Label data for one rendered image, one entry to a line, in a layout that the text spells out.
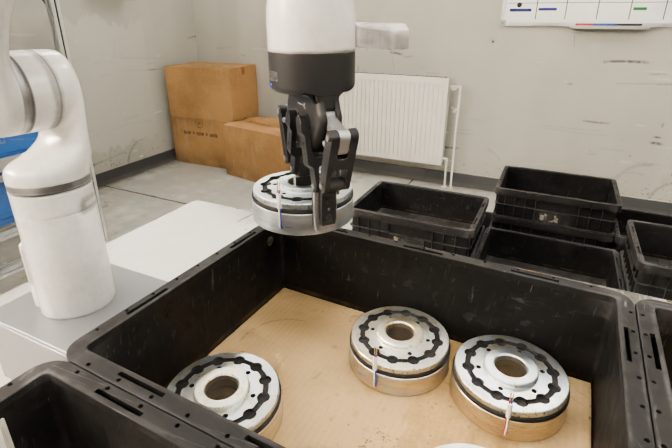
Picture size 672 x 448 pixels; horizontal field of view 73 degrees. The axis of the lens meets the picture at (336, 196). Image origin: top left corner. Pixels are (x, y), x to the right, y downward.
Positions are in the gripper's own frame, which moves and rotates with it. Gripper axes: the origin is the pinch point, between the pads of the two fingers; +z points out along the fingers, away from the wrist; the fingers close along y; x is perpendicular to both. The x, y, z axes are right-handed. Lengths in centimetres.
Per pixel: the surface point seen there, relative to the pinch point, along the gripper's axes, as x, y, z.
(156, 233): -13, -66, 30
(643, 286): 98, -18, 47
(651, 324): 21.8, 20.7, 7.2
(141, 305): -16.7, -0.7, 7.4
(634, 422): 10.9, 26.4, 7.2
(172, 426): -15.8, 14.2, 7.2
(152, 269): -15, -49, 30
